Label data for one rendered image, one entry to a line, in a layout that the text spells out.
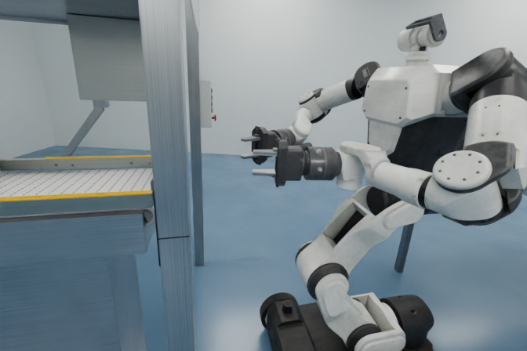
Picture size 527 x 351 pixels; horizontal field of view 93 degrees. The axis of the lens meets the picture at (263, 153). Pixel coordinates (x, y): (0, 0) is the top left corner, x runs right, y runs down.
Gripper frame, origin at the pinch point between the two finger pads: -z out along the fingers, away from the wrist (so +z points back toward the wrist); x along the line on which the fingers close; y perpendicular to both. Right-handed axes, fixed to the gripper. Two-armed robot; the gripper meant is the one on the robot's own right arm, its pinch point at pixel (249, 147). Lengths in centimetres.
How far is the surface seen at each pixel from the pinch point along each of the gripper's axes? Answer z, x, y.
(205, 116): 24, 0, 65
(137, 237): -36.5, 13.8, -4.8
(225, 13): 185, -112, 272
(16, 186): -54, 7, 26
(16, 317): -59, 36, 14
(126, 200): -37.5, 4.8, -4.1
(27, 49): -29, -51, 470
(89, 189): -41.3, 7.2, 12.8
